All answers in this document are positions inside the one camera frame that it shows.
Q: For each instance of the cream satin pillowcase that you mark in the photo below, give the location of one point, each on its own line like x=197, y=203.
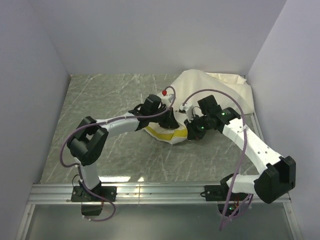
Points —
x=190, y=81

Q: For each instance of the aluminium front mounting rail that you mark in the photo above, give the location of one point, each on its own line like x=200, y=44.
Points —
x=139, y=193

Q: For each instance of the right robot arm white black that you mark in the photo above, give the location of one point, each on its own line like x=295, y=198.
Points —
x=276, y=173

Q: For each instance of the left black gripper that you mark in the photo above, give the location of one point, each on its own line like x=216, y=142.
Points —
x=170, y=122

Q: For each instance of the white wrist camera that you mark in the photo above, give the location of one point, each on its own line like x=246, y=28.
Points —
x=187, y=108
x=167, y=98

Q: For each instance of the cream quilted pillow yellow edge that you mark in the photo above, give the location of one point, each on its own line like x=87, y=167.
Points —
x=171, y=136

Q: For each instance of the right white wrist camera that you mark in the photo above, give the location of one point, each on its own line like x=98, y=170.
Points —
x=187, y=108

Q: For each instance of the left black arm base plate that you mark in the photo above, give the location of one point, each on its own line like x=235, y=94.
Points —
x=80, y=194

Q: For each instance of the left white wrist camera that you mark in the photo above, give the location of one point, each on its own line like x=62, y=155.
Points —
x=167, y=98

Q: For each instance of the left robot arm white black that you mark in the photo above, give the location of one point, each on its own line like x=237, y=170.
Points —
x=89, y=139

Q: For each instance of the aluminium right side rail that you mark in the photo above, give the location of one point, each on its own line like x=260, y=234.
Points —
x=255, y=122

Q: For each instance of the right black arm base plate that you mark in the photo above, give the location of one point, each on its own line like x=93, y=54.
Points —
x=218, y=193

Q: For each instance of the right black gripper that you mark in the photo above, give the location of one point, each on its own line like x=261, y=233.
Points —
x=193, y=134

